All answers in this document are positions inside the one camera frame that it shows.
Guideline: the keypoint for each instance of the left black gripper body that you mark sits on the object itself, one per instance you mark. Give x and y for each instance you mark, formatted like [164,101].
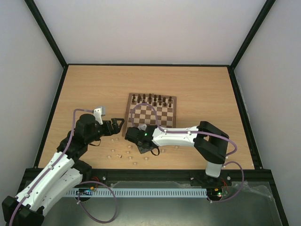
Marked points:
[107,132]

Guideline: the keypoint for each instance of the wooden chess board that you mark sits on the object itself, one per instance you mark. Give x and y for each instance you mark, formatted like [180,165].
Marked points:
[138,114]

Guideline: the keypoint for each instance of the white slotted cable duct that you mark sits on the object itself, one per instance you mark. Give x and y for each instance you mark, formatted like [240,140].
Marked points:
[139,193]

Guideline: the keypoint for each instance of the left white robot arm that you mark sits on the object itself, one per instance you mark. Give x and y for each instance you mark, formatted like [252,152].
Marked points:
[64,171]

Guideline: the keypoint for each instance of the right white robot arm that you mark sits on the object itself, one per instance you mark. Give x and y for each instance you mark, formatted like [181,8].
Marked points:
[208,140]

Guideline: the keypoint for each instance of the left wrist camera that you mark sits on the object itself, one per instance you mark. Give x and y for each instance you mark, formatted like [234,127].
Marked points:
[100,111]

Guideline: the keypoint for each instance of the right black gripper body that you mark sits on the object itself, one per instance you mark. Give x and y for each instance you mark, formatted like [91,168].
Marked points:
[145,148]

